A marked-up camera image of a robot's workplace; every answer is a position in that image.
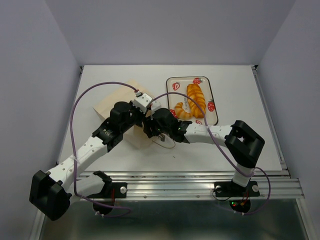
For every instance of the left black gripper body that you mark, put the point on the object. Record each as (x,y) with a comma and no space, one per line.
(136,117)

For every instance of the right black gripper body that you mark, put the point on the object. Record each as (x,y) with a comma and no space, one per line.
(155,128)

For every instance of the strawberry pattern tray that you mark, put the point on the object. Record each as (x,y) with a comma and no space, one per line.
(191,99)

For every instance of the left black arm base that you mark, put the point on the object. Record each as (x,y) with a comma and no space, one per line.
(105,188)

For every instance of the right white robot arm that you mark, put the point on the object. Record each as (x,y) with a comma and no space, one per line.
(244,144)

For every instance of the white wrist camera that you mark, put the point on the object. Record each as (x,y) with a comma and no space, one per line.
(155,105)
(142,101)

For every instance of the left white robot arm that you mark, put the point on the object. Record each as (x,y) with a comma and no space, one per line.
(53,192)

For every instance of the orange braided fake bread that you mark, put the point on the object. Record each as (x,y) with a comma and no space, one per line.
(198,107)

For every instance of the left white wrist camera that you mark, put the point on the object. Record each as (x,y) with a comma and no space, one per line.
(142,101)

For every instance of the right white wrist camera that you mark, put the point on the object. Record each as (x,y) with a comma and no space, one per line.
(155,105)

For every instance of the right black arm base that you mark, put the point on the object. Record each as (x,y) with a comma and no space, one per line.
(237,192)

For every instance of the metal tongs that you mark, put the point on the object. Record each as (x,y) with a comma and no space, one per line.
(163,137)

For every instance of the fake croissant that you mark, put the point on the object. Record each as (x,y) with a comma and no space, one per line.
(181,113)

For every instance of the aluminium mounting rail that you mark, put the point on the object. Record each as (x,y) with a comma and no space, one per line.
(197,185)

